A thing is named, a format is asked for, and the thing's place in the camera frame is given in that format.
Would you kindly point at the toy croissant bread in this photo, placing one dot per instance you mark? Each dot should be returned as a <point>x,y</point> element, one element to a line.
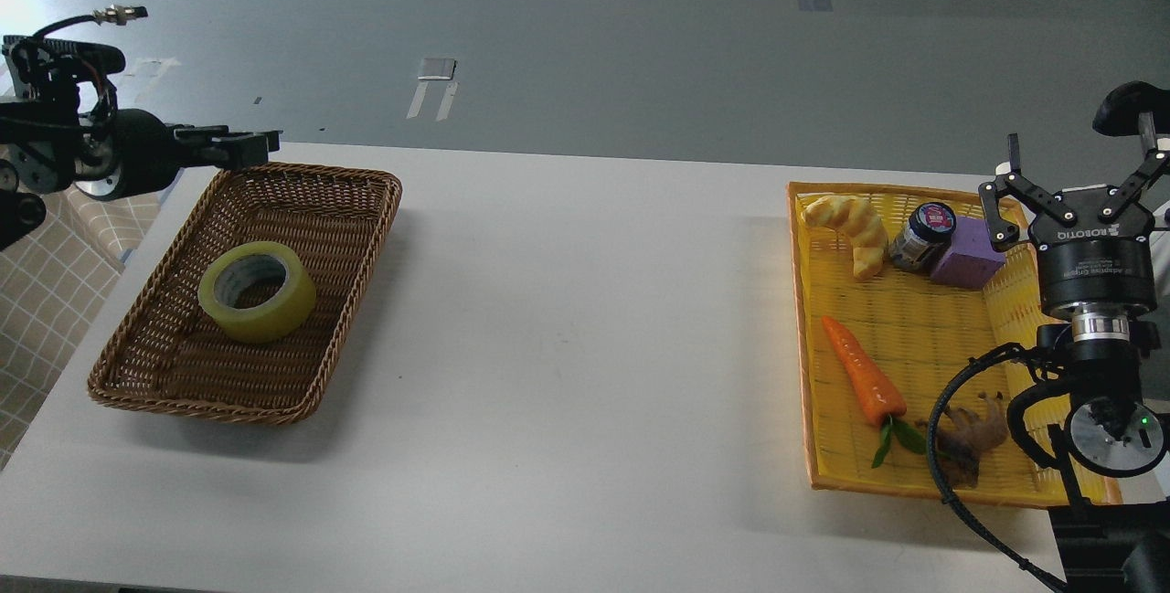
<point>860,223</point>

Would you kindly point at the brown toy animal figure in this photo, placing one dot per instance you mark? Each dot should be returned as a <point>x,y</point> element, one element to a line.
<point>972,435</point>

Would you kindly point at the brown wicker basket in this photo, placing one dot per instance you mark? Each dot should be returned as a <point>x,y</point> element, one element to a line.
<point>169,356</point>

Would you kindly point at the beige checkered cloth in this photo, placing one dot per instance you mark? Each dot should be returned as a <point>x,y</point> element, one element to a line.
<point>55,280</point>

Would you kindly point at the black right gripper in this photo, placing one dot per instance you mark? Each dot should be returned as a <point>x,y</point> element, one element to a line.
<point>1092,255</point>

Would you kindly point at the orange toy carrot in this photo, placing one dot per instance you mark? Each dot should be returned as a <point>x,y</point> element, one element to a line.
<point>881,402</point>

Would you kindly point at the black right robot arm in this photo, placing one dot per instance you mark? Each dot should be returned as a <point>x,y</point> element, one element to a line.
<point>1092,412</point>

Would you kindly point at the purple foam block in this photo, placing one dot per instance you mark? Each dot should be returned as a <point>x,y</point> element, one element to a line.
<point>969,262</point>

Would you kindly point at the small dark jar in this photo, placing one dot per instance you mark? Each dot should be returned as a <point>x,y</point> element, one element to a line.
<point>926,234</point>

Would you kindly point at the black chair part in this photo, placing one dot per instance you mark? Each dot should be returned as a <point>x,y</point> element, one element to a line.
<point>1129,107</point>

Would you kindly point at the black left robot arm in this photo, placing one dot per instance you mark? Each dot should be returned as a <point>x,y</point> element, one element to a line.
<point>64,127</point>

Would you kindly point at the yellow tape roll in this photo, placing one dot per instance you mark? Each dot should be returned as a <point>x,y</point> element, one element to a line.
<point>243,267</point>

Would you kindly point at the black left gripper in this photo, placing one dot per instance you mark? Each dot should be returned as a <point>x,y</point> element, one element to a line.
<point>145,155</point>

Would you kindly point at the yellow plastic tray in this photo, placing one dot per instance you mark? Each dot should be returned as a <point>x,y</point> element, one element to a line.
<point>921,334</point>

